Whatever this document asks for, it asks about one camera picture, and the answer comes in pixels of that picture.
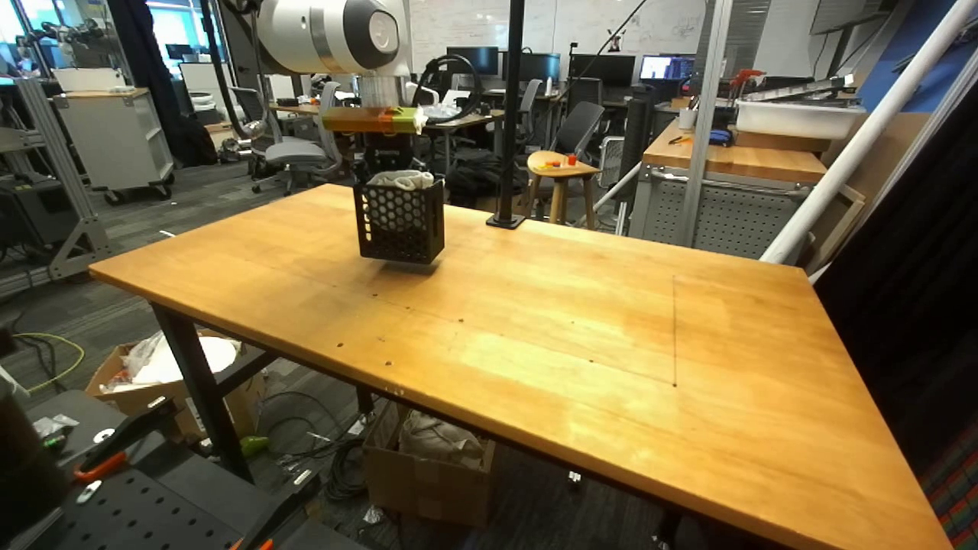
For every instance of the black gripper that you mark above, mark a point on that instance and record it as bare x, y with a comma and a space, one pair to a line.
382, 153

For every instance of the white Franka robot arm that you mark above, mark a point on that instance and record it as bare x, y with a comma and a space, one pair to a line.
315, 35

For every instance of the black perforated basket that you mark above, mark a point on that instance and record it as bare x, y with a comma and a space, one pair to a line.
398, 224

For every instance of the grey office chair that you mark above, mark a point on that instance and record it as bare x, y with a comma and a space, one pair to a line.
294, 153

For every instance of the black computer monitor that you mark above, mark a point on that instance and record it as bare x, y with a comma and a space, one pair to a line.
601, 72
475, 60

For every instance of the black vertical pole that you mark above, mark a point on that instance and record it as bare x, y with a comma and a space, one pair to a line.
509, 111

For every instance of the round wooden stool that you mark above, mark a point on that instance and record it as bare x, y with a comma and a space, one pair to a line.
559, 165

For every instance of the orange objects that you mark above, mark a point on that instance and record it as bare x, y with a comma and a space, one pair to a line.
563, 159

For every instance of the dark office chair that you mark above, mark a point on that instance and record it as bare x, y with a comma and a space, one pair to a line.
577, 125

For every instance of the grey cabinet cart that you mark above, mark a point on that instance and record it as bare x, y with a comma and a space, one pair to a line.
112, 138

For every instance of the lit computer monitor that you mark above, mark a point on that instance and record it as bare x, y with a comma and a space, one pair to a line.
665, 69

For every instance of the cardboard box with white bag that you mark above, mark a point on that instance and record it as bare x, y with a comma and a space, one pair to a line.
153, 376

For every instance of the silver metal pole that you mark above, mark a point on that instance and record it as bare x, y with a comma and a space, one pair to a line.
703, 122

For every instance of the brown cardboard box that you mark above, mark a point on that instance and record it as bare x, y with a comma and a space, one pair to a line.
432, 474

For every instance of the grey metal rack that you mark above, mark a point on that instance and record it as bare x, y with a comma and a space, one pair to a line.
42, 203

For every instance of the white tray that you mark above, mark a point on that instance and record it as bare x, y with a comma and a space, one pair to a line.
795, 118

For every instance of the black perforated cart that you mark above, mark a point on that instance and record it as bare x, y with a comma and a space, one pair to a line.
153, 509

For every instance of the white pole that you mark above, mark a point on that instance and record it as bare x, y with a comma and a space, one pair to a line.
895, 170
866, 131

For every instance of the blue board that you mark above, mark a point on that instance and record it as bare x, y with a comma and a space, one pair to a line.
913, 49

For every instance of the black curtain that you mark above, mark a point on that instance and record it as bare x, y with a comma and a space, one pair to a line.
905, 285

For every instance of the black metal table frame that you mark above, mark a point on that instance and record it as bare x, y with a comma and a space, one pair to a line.
199, 387

